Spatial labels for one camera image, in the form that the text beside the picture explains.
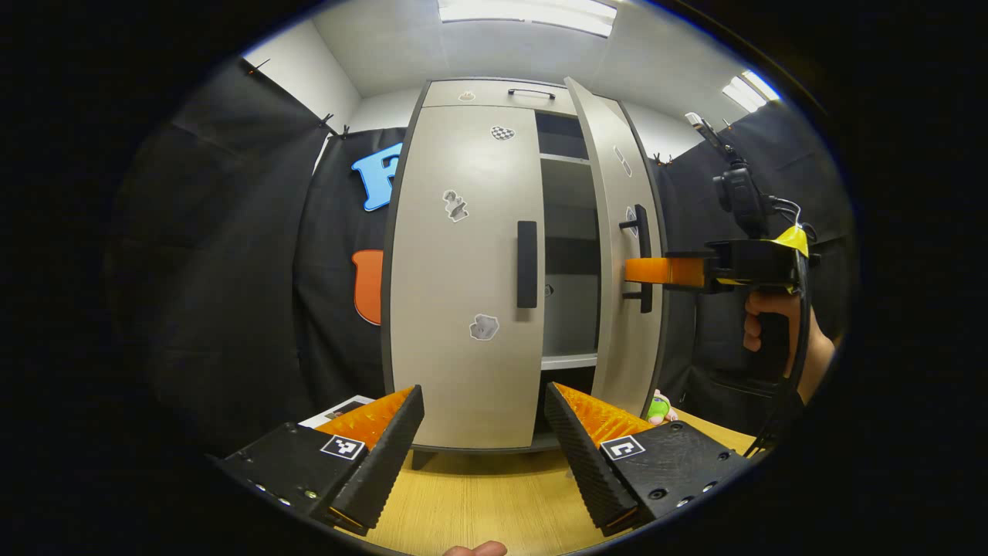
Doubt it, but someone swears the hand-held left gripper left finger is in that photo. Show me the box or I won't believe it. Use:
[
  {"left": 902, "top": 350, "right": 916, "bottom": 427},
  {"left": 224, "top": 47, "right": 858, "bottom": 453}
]
[{"left": 215, "top": 385, "right": 426, "bottom": 535}]

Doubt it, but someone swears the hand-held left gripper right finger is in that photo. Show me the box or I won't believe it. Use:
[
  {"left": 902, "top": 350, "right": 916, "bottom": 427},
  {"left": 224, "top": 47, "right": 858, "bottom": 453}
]
[{"left": 543, "top": 381, "right": 753, "bottom": 536}]

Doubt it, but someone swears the black door handle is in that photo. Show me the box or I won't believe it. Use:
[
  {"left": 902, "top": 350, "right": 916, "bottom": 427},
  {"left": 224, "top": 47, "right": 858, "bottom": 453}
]
[
  {"left": 517, "top": 221, "right": 538, "bottom": 310},
  {"left": 619, "top": 204, "right": 654, "bottom": 314}
]

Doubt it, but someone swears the beige shoe cabinet door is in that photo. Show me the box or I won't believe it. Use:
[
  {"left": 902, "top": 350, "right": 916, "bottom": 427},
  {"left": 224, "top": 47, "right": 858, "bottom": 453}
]
[
  {"left": 565, "top": 76, "right": 666, "bottom": 418},
  {"left": 388, "top": 104, "right": 546, "bottom": 450}
]

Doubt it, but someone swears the beige double-door shoe cabinet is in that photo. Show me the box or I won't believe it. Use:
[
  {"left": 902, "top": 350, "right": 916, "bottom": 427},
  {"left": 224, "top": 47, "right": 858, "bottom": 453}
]
[{"left": 380, "top": 76, "right": 672, "bottom": 472}]

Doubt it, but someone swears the white booklet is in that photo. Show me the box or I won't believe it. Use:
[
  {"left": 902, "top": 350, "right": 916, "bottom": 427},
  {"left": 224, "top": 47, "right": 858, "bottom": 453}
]
[{"left": 299, "top": 395, "right": 375, "bottom": 429}]

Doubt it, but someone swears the green and pink plush toy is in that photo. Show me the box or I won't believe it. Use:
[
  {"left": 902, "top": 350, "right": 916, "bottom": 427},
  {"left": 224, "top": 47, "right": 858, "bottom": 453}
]
[{"left": 645, "top": 388, "right": 680, "bottom": 427}]

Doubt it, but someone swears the small ceiling light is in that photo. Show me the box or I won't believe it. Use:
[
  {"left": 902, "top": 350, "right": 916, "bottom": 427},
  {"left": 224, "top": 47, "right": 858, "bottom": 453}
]
[{"left": 723, "top": 71, "right": 780, "bottom": 113}]

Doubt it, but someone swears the black backdrop cloth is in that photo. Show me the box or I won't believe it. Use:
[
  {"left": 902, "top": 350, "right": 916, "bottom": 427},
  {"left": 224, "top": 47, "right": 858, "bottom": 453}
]
[{"left": 108, "top": 58, "right": 858, "bottom": 456}]

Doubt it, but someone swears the long ceiling light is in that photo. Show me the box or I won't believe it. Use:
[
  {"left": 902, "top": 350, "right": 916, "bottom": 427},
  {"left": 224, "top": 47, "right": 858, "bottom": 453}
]
[{"left": 438, "top": 0, "right": 617, "bottom": 38}]

